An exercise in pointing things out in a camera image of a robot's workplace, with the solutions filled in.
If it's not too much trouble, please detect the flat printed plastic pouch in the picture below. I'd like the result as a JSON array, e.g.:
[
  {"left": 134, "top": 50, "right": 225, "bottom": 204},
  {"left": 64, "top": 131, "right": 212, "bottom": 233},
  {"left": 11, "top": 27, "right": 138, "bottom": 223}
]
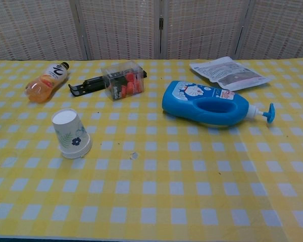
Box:
[{"left": 189, "top": 56, "right": 272, "bottom": 92}]

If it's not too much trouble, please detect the woven folding screen panel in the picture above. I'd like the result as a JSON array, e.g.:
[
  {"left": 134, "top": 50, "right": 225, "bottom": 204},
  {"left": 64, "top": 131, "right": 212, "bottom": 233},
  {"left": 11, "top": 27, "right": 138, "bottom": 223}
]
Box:
[
  {"left": 236, "top": 0, "right": 303, "bottom": 60},
  {"left": 0, "top": 0, "right": 85, "bottom": 64},
  {"left": 74, "top": 0, "right": 162, "bottom": 61},
  {"left": 158, "top": 0, "right": 253, "bottom": 60}
]

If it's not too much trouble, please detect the yellow checked tablecloth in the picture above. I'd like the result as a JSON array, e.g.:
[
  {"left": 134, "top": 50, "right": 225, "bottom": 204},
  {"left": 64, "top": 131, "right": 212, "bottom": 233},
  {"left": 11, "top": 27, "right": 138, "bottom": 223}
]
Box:
[{"left": 0, "top": 58, "right": 303, "bottom": 240}]

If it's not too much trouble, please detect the clear box with red pieces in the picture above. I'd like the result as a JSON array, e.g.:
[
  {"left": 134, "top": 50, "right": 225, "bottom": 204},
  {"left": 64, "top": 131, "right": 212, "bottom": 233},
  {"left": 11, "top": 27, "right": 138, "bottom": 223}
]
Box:
[{"left": 100, "top": 60, "right": 145, "bottom": 102}]

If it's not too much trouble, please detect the black clip tool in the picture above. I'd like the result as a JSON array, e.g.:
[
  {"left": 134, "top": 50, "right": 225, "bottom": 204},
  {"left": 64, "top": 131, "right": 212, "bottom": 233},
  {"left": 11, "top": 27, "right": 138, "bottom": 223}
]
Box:
[{"left": 68, "top": 71, "right": 148, "bottom": 97}]

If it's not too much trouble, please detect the blue pump detergent bottle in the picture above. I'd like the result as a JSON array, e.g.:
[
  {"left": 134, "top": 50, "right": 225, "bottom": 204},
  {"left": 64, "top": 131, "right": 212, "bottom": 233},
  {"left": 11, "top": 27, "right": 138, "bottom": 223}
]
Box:
[{"left": 162, "top": 80, "right": 276, "bottom": 128}]

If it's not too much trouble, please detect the orange juice plastic bottle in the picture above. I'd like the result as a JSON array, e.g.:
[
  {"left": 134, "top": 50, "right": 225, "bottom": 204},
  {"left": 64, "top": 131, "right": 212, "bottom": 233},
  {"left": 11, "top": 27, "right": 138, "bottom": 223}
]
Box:
[{"left": 24, "top": 62, "right": 70, "bottom": 103}]

